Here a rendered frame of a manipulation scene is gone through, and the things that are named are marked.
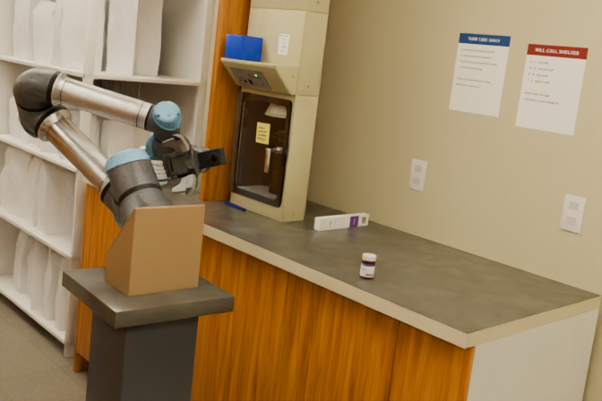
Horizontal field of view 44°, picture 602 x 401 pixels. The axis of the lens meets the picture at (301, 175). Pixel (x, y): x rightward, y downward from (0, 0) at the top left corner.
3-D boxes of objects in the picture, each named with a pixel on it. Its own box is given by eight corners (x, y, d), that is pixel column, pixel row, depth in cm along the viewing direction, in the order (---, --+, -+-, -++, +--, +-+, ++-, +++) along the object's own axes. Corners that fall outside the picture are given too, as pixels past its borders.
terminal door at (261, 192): (231, 191, 296) (241, 90, 290) (280, 209, 274) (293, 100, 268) (229, 191, 296) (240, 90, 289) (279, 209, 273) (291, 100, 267)
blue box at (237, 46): (245, 60, 287) (246, 36, 286) (261, 62, 280) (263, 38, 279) (223, 57, 281) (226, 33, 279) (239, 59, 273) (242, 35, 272)
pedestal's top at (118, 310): (114, 328, 167) (116, 311, 167) (61, 285, 192) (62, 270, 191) (233, 311, 187) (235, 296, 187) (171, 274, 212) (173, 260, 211)
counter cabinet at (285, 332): (193, 345, 389) (210, 176, 375) (549, 572, 242) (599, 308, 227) (73, 371, 344) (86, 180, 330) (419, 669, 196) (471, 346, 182)
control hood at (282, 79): (241, 85, 290) (244, 59, 289) (296, 95, 267) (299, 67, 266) (217, 83, 283) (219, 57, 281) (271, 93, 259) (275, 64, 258)
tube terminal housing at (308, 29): (277, 200, 315) (297, 15, 303) (330, 217, 291) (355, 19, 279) (229, 202, 298) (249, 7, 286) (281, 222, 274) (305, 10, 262)
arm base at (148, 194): (139, 211, 177) (126, 178, 182) (113, 246, 186) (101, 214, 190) (192, 210, 188) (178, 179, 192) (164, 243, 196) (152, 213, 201)
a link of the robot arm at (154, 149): (154, 117, 213) (190, 130, 212) (154, 140, 222) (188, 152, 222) (142, 137, 208) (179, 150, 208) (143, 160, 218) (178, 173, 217)
